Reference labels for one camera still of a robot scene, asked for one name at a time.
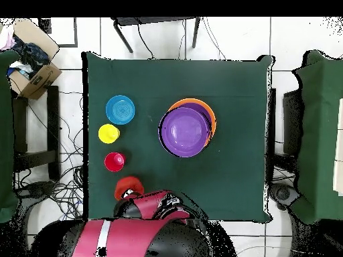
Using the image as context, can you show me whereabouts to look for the small red-orange plastic bowl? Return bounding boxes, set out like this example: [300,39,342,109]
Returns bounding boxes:
[114,175,145,201]

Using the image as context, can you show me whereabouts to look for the purple plastic bowl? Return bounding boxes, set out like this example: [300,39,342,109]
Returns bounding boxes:
[158,106,212,159]
[182,102,214,126]

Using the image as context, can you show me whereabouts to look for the red plastic cup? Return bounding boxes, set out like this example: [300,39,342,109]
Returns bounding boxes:
[104,151,127,173]

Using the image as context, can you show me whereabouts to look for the yellow plastic cup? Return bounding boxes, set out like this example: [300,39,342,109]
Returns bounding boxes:
[98,123,121,145]

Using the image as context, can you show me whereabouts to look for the blue plastic bowl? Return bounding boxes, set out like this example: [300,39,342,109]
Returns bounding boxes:
[105,94,136,126]

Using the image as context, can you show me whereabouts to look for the black floor device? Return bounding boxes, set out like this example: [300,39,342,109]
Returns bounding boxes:
[15,180,58,200]

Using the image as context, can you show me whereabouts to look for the large orange plastic bowl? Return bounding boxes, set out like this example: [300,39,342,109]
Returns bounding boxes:
[167,98,217,147]

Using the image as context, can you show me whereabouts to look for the dark green tablecloth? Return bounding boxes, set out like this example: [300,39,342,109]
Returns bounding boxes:
[81,51,275,222]

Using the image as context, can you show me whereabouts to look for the green cloth covered table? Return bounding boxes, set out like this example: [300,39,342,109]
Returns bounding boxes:
[291,50,343,225]
[0,50,21,224]

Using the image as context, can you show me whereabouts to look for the cardboard box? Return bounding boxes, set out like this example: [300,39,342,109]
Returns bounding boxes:
[7,17,63,100]

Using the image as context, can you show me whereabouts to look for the grey round floor foot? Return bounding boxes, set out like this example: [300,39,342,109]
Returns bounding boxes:
[269,183,301,211]

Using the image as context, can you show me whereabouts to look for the pile of clothes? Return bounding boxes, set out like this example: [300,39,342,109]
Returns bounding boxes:
[0,25,52,80]

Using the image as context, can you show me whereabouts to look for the black stand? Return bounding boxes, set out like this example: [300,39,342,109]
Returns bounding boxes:
[282,89,305,157]

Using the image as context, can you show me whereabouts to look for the white panel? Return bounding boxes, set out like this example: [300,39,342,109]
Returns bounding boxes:
[332,98,343,197]

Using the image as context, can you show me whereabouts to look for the tangle of floor cables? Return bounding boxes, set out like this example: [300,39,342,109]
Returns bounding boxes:
[13,88,86,223]

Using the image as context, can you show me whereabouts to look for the black metal frame table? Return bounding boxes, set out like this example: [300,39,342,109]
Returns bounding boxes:
[111,16,202,54]

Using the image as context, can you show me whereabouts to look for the black floor frame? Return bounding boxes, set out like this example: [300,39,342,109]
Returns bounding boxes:
[38,17,78,48]

